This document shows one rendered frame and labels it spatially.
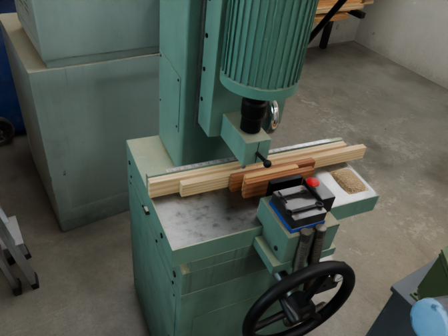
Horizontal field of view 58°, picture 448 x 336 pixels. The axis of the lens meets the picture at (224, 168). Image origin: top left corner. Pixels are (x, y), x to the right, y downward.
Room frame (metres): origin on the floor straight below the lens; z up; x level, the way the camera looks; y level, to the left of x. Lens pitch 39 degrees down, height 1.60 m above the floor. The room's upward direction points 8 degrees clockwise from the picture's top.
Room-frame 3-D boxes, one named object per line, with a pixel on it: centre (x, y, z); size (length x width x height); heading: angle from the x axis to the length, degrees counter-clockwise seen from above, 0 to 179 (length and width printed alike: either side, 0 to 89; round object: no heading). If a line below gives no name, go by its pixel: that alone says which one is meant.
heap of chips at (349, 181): (0.89, -0.35, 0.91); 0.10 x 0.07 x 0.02; 29
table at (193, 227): (0.76, -0.15, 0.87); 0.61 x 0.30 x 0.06; 119
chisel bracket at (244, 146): (0.85, -0.04, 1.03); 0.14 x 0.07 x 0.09; 29
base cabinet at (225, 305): (0.93, 0.01, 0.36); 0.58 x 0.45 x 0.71; 29
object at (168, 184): (0.87, -0.09, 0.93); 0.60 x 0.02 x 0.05; 119
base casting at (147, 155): (0.93, 0.01, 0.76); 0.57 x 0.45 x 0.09; 29
